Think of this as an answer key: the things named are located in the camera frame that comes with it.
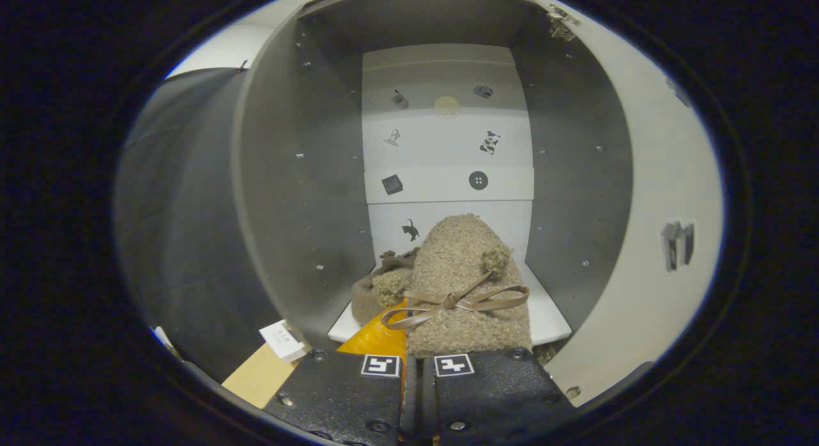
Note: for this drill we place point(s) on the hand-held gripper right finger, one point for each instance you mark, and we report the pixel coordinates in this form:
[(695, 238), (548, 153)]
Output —
[(499, 388)]

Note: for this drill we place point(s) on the grey shoe cabinet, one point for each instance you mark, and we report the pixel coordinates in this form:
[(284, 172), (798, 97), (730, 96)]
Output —
[(288, 177)]

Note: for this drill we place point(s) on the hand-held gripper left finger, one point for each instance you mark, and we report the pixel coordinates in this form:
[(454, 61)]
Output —
[(339, 395)]

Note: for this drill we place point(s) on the black backdrop cloth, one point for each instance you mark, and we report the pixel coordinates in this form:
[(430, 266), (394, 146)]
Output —
[(179, 209)]

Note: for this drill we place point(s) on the brown fuzzy shoe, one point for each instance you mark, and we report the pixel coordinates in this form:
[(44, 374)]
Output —
[(461, 267), (368, 300)]

